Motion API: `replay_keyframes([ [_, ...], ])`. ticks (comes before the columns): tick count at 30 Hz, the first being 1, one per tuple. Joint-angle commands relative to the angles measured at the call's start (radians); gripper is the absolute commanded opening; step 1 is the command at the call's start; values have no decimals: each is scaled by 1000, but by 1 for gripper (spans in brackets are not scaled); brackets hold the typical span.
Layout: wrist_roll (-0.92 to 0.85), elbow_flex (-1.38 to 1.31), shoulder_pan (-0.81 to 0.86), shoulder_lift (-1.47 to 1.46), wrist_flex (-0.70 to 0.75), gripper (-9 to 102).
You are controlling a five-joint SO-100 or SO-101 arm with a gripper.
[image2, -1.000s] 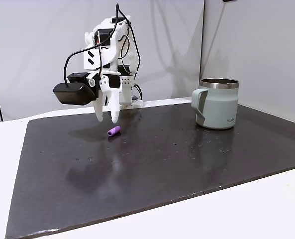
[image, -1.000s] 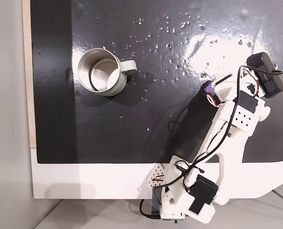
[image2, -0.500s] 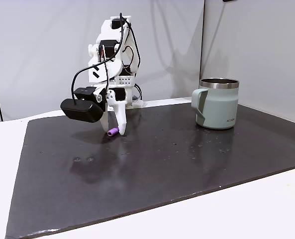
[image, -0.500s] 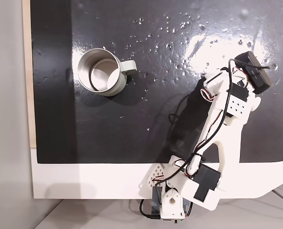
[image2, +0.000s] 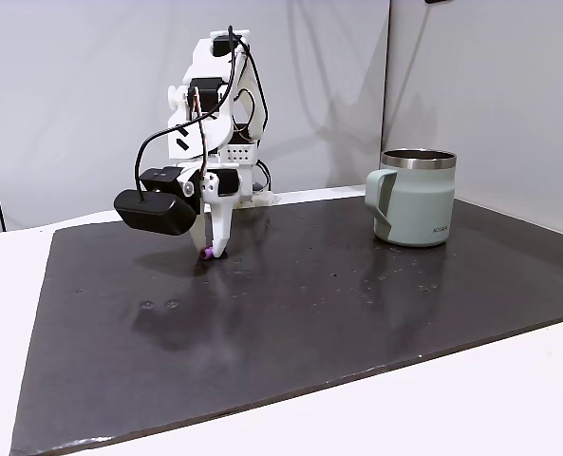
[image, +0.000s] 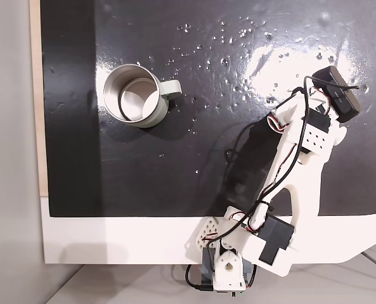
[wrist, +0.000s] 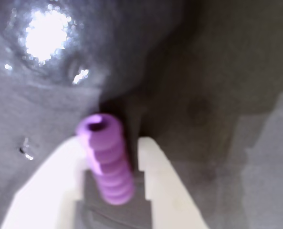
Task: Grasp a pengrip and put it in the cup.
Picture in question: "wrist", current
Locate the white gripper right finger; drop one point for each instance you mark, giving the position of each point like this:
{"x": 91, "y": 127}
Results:
{"x": 165, "y": 195}

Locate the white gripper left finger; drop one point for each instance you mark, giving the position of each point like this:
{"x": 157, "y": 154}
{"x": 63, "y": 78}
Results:
{"x": 48, "y": 190}

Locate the purple ribbed pen grip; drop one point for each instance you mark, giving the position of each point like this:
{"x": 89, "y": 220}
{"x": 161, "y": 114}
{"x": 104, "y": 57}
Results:
{"x": 110, "y": 162}

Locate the black table mat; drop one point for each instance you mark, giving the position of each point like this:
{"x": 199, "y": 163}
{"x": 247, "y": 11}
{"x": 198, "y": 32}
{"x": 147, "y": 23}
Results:
{"x": 203, "y": 71}

